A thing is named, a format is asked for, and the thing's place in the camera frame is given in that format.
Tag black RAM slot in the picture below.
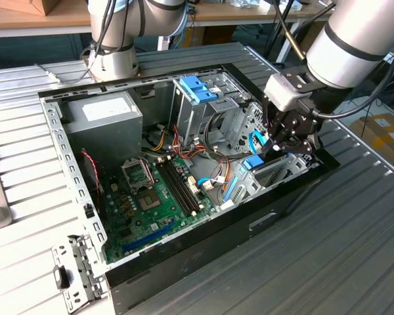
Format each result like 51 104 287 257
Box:
165 158 200 213
156 160 191 217
169 157 204 211
160 159 196 216

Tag short light blue wire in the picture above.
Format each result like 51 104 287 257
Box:
196 176 230 192

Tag metal socket cover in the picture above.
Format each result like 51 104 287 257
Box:
120 157 153 194

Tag silver disk bay cage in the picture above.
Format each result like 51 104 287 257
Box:
216 101 320 213

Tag silver hinged slot bracket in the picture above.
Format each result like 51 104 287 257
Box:
51 233 108 312

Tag hard disk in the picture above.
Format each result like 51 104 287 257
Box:
222 149 290 203

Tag red orange wire bundle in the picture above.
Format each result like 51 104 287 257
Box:
170 123 234 184

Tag black open PC case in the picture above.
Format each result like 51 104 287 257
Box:
37 62 341 315

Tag CPU socket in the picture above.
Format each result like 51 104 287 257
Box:
137 191 161 213

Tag blue disk data wire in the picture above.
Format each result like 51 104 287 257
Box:
248 129 269 154

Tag brown cardboard panel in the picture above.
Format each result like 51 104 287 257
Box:
300 20 329 55

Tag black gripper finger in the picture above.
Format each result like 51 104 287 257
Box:
261 98 283 152
280 129 323 155

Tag green motherboard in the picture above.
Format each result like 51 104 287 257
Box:
100 156 217 265

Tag grey power supply unit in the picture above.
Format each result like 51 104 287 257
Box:
61 91 144 161

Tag blue expansion slot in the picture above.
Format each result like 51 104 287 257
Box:
122 220 177 254

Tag black camera bracket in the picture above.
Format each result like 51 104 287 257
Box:
282 68 316 90

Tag black cable silver connector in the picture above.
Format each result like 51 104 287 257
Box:
35 63 62 83

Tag black cable brass connector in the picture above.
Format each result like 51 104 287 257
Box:
272 0 308 62

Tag blue plastic bay latch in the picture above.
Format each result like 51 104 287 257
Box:
179 75 217 103

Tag thin black cable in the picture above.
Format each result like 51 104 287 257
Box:
80 0 132 83

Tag cardboard box white labels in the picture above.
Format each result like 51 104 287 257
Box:
349 112 394 172

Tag yellow black wire bundle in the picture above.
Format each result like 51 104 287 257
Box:
150 129 169 152

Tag red black twisted wire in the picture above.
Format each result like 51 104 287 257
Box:
81 148 103 211

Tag wooden desk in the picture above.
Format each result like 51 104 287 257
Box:
0 0 336 65

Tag black camera cable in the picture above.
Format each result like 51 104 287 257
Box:
315 39 394 119

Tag silver optical drive cage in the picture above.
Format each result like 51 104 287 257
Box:
169 72 250 155

